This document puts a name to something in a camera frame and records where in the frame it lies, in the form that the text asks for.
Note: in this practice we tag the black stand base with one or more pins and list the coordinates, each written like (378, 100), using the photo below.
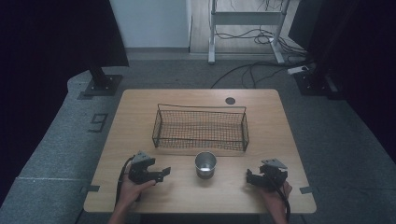
(314, 84)
(104, 84)

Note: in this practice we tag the white desk frame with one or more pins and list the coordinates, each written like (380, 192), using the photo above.
(246, 18)

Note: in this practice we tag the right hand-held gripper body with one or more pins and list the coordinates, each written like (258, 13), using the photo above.
(274, 175)

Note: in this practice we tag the white power strip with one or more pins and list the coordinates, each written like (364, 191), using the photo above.
(297, 69)

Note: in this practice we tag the person's right hand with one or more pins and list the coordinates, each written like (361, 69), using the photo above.
(275, 199)

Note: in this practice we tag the dark round table grommet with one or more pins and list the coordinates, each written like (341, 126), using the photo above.
(230, 100)

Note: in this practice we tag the grey tape strip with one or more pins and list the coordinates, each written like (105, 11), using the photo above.
(90, 188)
(306, 189)

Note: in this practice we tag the person's left hand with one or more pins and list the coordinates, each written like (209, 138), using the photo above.
(132, 193)

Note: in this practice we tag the metal cup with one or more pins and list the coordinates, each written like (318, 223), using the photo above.
(205, 166)

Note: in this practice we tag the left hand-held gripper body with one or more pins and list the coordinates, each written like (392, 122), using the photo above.
(140, 172)

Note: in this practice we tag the black curtain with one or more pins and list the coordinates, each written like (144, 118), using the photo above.
(358, 56)
(46, 46)

